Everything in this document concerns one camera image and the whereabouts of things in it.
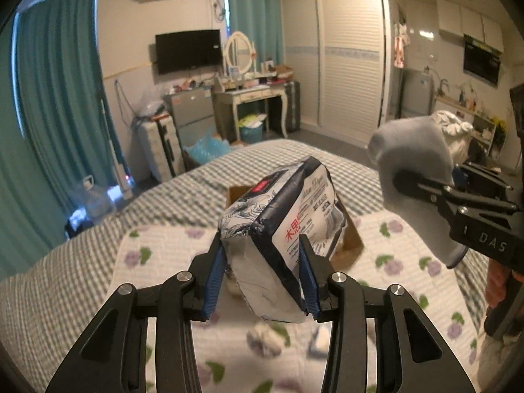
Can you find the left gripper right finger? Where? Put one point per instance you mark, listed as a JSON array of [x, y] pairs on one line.
[[412, 356]]

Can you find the black range hood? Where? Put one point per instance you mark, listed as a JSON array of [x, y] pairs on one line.
[[481, 61]]

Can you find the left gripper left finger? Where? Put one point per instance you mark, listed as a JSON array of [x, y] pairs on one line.
[[110, 354]]

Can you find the grey mini fridge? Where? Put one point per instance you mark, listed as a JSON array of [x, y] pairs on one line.
[[193, 115]]

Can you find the grey sock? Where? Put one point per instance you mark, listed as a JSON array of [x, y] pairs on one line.
[[406, 151]]

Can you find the dark suitcase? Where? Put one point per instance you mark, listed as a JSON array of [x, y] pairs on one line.
[[293, 111]]

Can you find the white dressing table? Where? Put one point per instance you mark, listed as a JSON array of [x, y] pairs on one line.
[[261, 92]]

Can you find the white sliding wardrobe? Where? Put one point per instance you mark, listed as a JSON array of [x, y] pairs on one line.
[[341, 53]]

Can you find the black white tissue pack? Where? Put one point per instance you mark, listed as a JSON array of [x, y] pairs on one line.
[[260, 233]]

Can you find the oval vanity mirror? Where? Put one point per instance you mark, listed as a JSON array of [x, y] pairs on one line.
[[239, 54]]

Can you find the blue plastic bag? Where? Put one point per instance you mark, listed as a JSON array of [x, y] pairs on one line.
[[208, 148]]

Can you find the teal window curtain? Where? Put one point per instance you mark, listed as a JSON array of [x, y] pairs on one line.
[[56, 129]]

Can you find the teal waste basket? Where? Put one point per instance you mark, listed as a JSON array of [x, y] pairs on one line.
[[252, 133]]

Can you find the person right hand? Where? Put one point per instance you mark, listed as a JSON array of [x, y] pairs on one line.
[[498, 276]]

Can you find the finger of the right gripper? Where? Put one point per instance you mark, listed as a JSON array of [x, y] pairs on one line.
[[438, 194]]

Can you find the black wall television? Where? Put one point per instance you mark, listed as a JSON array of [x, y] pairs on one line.
[[188, 50]]

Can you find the teal curtain by wardrobe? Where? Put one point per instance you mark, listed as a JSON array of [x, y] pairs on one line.
[[260, 21]]

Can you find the clear water jug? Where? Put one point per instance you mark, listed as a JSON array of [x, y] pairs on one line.
[[91, 201]]

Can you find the grey checked bed cover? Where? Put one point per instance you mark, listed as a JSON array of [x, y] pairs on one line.
[[44, 310]]

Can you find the white sock bundle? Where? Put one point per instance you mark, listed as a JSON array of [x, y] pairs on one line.
[[264, 342]]

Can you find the white garment on chair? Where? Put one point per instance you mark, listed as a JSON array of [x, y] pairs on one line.
[[457, 134]]

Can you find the small white soft item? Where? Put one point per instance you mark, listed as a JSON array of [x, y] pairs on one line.
[[319, 344]]

